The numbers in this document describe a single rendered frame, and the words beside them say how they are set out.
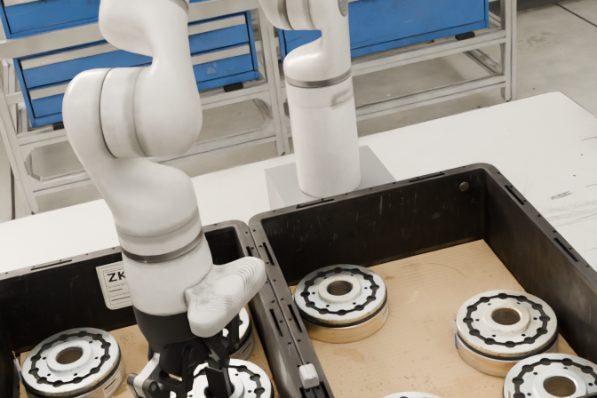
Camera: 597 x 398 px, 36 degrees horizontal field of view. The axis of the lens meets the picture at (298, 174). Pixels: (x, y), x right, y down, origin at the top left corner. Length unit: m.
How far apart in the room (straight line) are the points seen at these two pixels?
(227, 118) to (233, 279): 2.68
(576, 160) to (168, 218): 0.97
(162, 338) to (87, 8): 2.04
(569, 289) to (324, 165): 0.44
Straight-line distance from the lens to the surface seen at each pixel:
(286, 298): 0.90
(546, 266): 0.99
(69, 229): 1.54
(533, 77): 3.55
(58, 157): 3.40
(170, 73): 0.68
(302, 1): 1.17
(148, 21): 0.71
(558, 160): 1.57
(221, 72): 2.88
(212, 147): 2.95
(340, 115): 1.23
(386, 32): 3.00
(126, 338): 1.06
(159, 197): 0.72
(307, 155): 1.26
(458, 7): 3.07
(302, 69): 1.20
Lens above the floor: 1.47
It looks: 30 degrees down
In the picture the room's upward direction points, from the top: 7 degrees counter-clockwise
